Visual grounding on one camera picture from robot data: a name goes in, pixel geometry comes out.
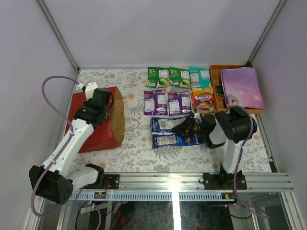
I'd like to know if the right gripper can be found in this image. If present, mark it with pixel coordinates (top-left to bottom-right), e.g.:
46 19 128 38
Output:
172 116 207 138

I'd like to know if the blue Doritos chip bag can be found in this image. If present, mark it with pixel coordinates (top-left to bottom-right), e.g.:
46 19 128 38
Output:
150 117 204 149

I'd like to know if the purple Fox's candy packet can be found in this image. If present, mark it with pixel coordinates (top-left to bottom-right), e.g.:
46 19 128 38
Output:
167 91 192 115

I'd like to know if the red brown paper bag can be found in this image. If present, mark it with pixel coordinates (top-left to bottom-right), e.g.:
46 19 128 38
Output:
68 87 125 153

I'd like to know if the Fox's candy bag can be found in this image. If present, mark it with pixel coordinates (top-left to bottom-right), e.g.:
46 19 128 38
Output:
191 86 216 115

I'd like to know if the green snack packet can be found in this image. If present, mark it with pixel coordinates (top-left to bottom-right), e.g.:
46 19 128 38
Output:
146 67 168 89
168 67 191 89

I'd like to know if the teal snack packet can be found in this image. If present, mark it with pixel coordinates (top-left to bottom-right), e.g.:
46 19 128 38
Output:
189 67 211 88

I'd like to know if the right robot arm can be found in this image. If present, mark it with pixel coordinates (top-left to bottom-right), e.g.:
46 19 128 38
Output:
171 105 257 189

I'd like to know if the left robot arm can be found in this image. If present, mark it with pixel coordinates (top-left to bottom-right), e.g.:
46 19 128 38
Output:
29 88 114 205

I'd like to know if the purple Frozen cloth bag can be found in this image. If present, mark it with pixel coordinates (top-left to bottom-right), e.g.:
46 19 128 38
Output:
221 67 264 110

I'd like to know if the small black object in tray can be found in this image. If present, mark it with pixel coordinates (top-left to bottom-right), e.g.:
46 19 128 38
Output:
215 85 224 96

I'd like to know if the floral table mat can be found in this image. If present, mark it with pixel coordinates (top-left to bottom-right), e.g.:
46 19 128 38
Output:
51 68 273 173

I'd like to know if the orange wooden tray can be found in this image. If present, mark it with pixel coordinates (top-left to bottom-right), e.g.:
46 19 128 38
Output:
209 65 264 115

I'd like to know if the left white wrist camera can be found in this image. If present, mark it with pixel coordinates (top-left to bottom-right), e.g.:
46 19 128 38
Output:
77 81 98 101

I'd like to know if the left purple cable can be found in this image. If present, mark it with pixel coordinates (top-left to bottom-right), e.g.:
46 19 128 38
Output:
30 75 103 230

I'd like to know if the aluminium front rail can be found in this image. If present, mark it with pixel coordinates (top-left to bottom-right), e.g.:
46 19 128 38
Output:
69 172 293 201

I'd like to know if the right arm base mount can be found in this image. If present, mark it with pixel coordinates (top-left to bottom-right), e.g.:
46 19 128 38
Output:
199 167 247 190

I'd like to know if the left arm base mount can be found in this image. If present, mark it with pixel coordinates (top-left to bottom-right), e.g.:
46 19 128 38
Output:
84 174 120 190

